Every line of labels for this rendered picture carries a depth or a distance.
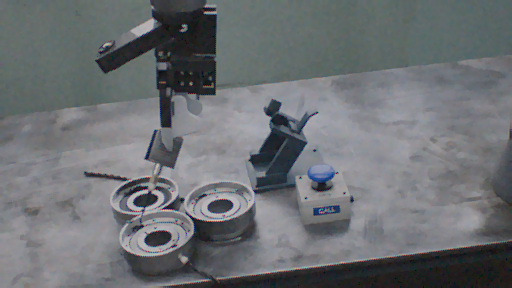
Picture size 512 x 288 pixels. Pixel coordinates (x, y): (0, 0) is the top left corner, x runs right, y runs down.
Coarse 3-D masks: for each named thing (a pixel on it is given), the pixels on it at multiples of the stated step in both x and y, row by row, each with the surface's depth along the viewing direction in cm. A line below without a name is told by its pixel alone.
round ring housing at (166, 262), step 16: (128, 224) 99; (144, 224) 101; (192, 224) 98; (128, 240) 98; (144, 240) 98; (160, 240) 100; (176, 240) 97; (192, 240) 96; (128, 256) 95; (144, 256) 93; (160, 256) 93; (176, 256) 94; (144, 272) 95; (160, 272) 95
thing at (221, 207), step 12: (228, 180) 107; (192, 192) 105; (204, 192) 107; (216, 192) 107; (228, 192) 107; (240, 192) 106; (252, 192) 104; (192, 204) 104; (204, 204) 104; (216, 204) 105; (228, 204) 105; (252, 204) 101; (192, 216) 100; (216, 216) 101; (228, 216) 101; (240, 216) 99; (252, 216) 101; (204, 228) 99; (216, 228) 99; (228, 228) 99; (240, 228) 100; (216, 240) 101
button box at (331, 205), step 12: (300, 180) 105; (336, 180) 104; (300, 192) 102; (312, 192) 101; (324, 192) 101; (336, 192) 101; (348, 192) 101; (300, 204) 102; (312, 204) 100; (324, 204) 100; (336, 204) 100; (348, 204) 101; (312, 216) 101; (324, 216) 101; (336, 216) 101; (348, 216) 102
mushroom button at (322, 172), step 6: (312, 168) 102; (318, 168) 101; (324, 168) 101; (330, 168) 101; (312, 174) 101; (318, 174) 100; (324, 174) 100; (330, 174) 100; (312, 180) 101; (318, 180) 100; (324, 180) 100
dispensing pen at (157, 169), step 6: (174, 114) 102; (156, 132) 101; (150, 144) 101; (150, 150) 101; (156, 168) 101; (162, 168) 101; (156, 174) 101; (150, 180) 101; (156, 180) 101; (150, 186) 101; (150, 192) 101; (144, 210) 101
